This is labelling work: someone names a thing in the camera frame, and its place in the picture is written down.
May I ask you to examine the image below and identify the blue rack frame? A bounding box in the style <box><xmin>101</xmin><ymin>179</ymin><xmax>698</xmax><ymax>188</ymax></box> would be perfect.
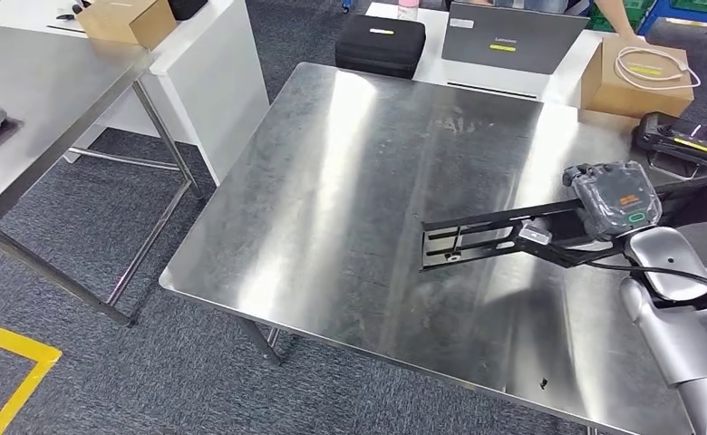
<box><xmin>638</xmin><ymin>0</ymin><xmax>707</xmax><ymax>37</ymax></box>

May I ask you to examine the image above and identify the stainless steel table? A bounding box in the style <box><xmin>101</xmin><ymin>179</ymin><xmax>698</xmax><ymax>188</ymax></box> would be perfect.
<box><xmin>0</xmin><ymin>23</ymin><xmax>206</xmax><ymax>328</ymax></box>
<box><xmin>159</xmin><ymin>62</ymin><xmax>707</xmax><ymax>435</ymax></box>

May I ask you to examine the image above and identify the black zip case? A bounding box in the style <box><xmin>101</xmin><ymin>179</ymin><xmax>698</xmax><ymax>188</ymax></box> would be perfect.
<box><xmin>334</xmin><ymin>14</ymin><xmax>427</xmax><ymax>80</ymax></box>

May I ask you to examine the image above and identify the black pouch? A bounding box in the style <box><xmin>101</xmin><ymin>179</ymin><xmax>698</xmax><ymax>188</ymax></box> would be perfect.
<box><xmin>167</xmin><ymin>0</ymin><xmax>210</xmax><ymax>22</ymax></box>

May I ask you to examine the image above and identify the brown cardboard box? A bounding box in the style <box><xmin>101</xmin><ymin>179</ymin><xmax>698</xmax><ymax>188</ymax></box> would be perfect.
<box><xmin>580</xmin><ymin>35</ymin><xmax>696</xmax><ymax>121</ymax></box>
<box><xmin>75</xmin><ymin>0</ymin><xmax>179</xmax><ymax>51</ymax></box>

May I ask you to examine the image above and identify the white desk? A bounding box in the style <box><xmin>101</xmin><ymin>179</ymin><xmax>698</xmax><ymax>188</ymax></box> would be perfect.
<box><xmin>0</xmin><ymin>0</ymin><xmax>271</xmax><ymax>186</ymax></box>
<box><xmin>365</xmin><ymin>1</ymin><xmax>608</xmax><ymax>110</ymax></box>

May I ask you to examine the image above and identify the black hand tool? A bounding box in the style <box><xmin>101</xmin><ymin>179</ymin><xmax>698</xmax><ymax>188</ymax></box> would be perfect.
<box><xmin>55</xmin><ymin>0</ymin><xmax>94</xmax><ymax>20</ymax></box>

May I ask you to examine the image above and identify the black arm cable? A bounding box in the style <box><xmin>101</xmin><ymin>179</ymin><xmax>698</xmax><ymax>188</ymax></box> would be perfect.
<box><xmin>587</xmin><ymin>259</ymin><xmax>707</xmax><ymax>296</ymax></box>

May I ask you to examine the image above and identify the black handheld controller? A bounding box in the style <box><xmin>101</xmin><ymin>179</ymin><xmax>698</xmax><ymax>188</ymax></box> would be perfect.
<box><xmin>630</xmin><ymin>111</ymin><xmax>707</xmax><ymax>181</ymax></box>

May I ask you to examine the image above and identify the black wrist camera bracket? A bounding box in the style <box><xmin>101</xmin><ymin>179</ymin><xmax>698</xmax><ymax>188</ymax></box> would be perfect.
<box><xmin>512</xmin><ymin>218</ymin><xmax>632</xmax><ymax>270</ymax></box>

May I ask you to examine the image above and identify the black long plastic part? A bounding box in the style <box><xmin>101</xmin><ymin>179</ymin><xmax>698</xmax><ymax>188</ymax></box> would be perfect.
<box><xmin>421</xmin><ymin>172</ymin><xmax>707</xmax><ymax>273</ymax></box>

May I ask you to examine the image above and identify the green plastic crate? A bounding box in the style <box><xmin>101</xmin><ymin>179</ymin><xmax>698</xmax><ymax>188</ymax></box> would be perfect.
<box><xmin>587</xmin><ymin>0</ymin><xmax>661</xmax><ymax>33</ymax></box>

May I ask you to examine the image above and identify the yellow floor tape square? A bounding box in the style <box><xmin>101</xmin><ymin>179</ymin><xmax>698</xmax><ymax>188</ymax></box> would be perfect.
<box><xmin>0</xmin><ymin>316</ymin><xmax>64</xmax><ymax>435</ymax></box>

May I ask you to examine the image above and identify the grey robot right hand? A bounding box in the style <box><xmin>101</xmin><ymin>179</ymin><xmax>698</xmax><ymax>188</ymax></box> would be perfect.
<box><xmin>562</xmin><ymin>160</ymin><xmax>664</xmax><ymax>241</ymax></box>

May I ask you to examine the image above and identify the white coiled cable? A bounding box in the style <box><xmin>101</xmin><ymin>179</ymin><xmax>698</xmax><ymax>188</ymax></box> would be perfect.
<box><xmin>614</xmin><ymin>45</ymin><xmax>702</xmax><ymax>93</ymax></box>

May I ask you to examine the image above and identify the grey laptop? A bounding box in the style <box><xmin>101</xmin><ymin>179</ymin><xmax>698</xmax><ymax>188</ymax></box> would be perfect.
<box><xmin>441</xmin><ymin>1</ymin><xmax>591</xmax><ymax>101</ymax></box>

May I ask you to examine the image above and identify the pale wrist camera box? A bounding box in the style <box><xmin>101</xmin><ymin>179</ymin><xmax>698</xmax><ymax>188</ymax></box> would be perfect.
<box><xmin>518</xmin><ymin>220</ymin><xmax>554</xmax><ymax>247</ymax></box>

